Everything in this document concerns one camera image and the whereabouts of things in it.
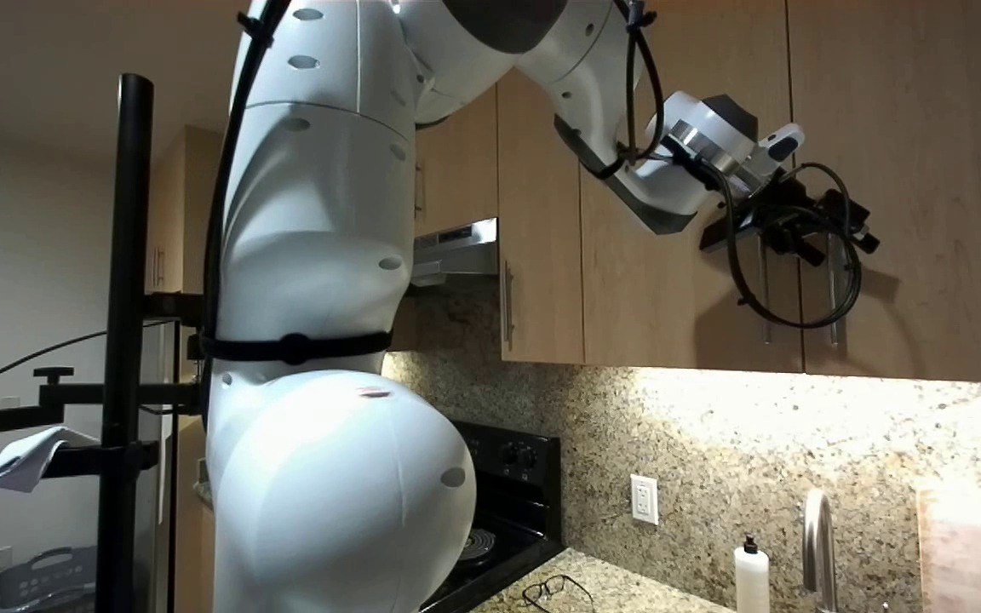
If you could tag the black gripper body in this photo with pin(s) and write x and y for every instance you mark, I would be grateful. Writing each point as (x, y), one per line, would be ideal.
(786, 200)

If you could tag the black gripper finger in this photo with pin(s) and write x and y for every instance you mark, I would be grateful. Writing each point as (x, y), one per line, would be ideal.
(850, 220)
(795, 236)

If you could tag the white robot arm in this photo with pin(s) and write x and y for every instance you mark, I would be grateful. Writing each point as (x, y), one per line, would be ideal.
(335, 488)

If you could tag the narrow wooden cabinet door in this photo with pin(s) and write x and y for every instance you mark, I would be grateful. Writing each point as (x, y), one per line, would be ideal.
(540, 234)

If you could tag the chrome kitchen faucet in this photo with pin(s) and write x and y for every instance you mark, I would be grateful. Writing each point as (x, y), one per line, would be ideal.
(818, 553)

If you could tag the stainless range hood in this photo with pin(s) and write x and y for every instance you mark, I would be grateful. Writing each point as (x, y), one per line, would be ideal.
(459, 253)

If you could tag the wooden cabinets above hood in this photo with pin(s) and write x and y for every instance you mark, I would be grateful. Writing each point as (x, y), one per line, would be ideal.
(459, 168)

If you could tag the white soap dispenser bottle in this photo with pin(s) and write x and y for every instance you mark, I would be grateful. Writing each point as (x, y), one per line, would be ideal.
(752, 577)

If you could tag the wooden cutting board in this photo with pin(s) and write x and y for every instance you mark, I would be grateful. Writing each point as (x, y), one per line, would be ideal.
(949, 522)

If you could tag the black stove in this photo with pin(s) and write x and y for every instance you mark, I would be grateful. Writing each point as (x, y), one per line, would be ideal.
(520, 514)

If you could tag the eyeglasses on counter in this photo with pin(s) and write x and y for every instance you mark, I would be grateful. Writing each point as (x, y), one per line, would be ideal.
(558, 593)

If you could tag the crumpled white paper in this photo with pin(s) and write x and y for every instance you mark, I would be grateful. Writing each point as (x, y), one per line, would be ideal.
(29, 459)

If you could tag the dark plastic basket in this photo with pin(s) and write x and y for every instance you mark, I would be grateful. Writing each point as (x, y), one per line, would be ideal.
(59, 581)

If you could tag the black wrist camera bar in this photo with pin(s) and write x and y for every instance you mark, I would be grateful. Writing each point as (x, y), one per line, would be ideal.
(752, 170)

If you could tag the wooden cabinet door with handle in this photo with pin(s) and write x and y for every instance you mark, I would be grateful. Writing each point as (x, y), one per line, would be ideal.
(656, 295)

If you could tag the white wall outlet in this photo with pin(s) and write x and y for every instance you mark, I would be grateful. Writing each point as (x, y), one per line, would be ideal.
(647, 498)

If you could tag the black metal stand frame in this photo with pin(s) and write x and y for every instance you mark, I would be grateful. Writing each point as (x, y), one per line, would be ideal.
(116, 459)

